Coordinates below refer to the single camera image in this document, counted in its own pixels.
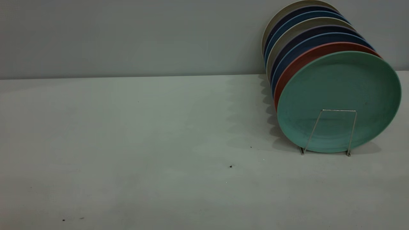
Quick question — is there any green plate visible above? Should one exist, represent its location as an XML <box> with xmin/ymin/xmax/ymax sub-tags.
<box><xmin>277</xmin><ymin>51</ymin><xmax>402</xmax><ymax>154</ymax></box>

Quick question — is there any pink plate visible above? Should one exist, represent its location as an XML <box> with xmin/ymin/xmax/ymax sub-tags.
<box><xmin>274</xmin><ymin>42</ymin><xmax>382</xmax><ymax>111</ymax></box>

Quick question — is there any dark purple plate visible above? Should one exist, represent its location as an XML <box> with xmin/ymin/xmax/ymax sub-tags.
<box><xmin>270</xmin><ymin>26</ymin><xmax>363</xmax><ymax>85</ymax></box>
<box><xmin>263</xmin><ymin>5</ymin><xmax>340</xmax><ymax>58</ymax></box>

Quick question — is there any beige plate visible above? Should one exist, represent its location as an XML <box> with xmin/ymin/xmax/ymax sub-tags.
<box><xmin>266</xmin><ymin>18</ymin><xmax>356</xmax><ymax>80</ymax></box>
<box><xmin>261</xmin><ymin>0</ymin><xmax>339</xmax><ymax>55</ymax></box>

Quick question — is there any teal blue plate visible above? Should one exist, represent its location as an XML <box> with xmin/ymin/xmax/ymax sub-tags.
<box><xmin>264</xmin><ymin>11</ymin><xmax>351</xmax><ymax>66</ymax></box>

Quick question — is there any metal wire plate rack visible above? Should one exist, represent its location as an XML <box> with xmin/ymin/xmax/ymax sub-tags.
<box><xmin>299</xmin><ymin>109</ymin><xmax>358</xmax><ymax>157</ymax></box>

